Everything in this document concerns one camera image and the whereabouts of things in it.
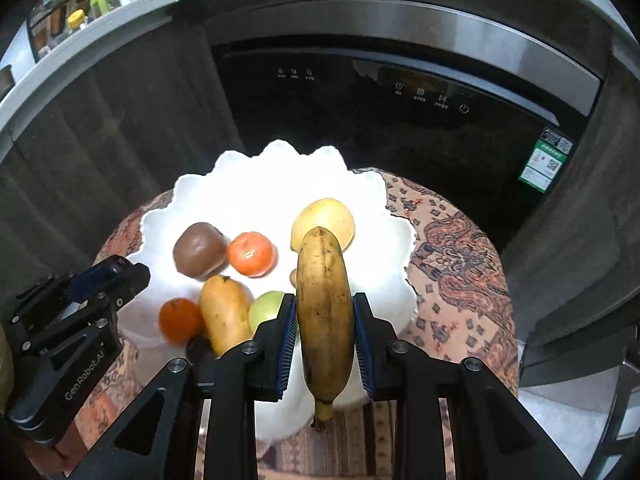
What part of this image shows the black wire spice rack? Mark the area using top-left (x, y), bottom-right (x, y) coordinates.
top-left (27, 0), bottom-right (121, 56)

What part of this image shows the brown kiwi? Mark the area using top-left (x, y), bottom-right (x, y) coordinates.
top-left (173, 222), bottom-right (228, 278)

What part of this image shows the spotted yellow mango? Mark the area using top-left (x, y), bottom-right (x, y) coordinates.
top-left (198, 275), bottom-right (253, 356)

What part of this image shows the black dishwasher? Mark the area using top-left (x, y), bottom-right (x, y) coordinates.
top-left (207, 0), bottom-right (603, 261)

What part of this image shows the round yellow fruit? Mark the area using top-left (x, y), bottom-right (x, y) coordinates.
top-left (291, 198), bottom-right (356, 253)

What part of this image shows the yellow banana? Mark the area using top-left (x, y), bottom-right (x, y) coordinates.
top-left (296, 226), bottom-right (357, 433)

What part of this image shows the dark wood cabinet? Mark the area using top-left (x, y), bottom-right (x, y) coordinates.
top-left (500, 45), bottom-right (640, 361)
top-left (0, 15), bottom-right (246, 321)

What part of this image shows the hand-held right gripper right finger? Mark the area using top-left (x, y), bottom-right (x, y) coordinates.
top-left (351, 292), bottom-right (583, 480)

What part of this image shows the white scalloped bowl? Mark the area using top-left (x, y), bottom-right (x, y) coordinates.
top-left (117, 140), bottom-right (418, 443)

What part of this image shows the orange tangerine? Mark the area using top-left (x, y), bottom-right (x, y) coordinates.
top-left (227, 231), bottom-right (276, 277)
top-left (159, 298), bottom-right (205, 343)

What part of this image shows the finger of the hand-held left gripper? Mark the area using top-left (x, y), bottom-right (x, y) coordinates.
top-left (9, 264), bottom-right (120, 330)
top-left (19, 255), bottom-right (152, 357)

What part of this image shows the green apple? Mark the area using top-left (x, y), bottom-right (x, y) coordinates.
top-left (248, 291), bottom-right (288, 333)

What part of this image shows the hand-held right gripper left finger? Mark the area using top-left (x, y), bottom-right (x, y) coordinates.
top-left (65, 292), bottom-right (301, 480)

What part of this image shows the patterned tablecloth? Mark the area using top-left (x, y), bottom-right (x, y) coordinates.
top-left (75, 170), bottom-right (521, 480)

